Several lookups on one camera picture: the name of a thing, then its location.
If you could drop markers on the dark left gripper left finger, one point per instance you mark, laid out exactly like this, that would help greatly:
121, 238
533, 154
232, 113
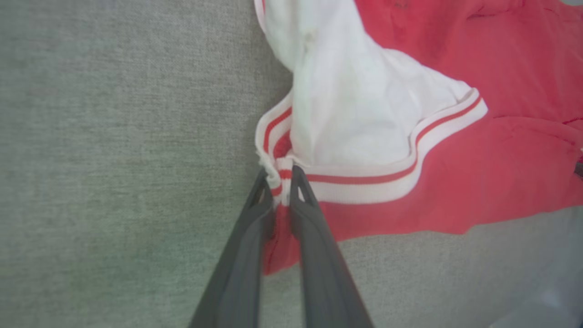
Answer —
237, 273

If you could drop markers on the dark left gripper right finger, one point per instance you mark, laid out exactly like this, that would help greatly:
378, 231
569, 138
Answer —
325, 273

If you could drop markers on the red and white shirt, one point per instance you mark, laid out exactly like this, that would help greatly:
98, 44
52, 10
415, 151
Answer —
455, 136

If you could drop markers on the grey fabric sofa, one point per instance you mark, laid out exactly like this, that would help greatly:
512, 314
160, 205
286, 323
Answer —
114, 159

